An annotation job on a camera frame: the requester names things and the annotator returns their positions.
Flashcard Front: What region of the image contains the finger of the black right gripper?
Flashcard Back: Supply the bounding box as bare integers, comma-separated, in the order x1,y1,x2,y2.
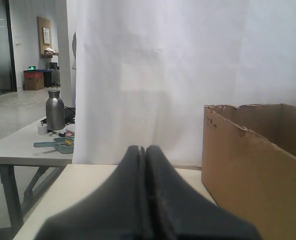
145,145,262,240

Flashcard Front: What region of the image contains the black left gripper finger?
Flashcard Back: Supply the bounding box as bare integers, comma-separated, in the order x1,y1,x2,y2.
35,145,151,240

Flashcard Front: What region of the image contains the large open cardboard box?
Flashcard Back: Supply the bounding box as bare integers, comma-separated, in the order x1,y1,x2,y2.
201,103,296,240

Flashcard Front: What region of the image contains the red and brown crate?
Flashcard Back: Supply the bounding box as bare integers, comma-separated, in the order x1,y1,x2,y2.
23,70,45,91

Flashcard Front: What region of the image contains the teal plastic tray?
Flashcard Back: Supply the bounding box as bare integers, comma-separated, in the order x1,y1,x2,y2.
33,137,75,154

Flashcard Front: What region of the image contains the grey side table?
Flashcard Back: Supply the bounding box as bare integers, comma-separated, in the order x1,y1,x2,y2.
0,120,73,231

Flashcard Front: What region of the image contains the black keyboard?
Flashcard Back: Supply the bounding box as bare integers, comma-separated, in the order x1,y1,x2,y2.
40,106,76,129

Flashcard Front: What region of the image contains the white tape roll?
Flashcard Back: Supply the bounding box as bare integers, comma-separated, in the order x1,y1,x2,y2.
37,124,48,136

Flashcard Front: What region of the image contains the steel water bottle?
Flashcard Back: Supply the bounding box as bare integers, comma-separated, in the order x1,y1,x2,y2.
46,90,65,131

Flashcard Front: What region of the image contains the white backdrop curtain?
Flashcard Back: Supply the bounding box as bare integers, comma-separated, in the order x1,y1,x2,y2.
72,0,296,166

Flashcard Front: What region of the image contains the black bin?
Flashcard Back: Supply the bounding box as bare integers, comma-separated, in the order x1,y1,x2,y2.
42,70,53,88

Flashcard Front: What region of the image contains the dark glass door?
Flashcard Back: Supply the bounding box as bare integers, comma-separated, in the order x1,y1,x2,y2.
0,0,17,95

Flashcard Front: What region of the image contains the wooden wall board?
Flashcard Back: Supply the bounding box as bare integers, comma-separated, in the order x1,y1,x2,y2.
36,16,58,59

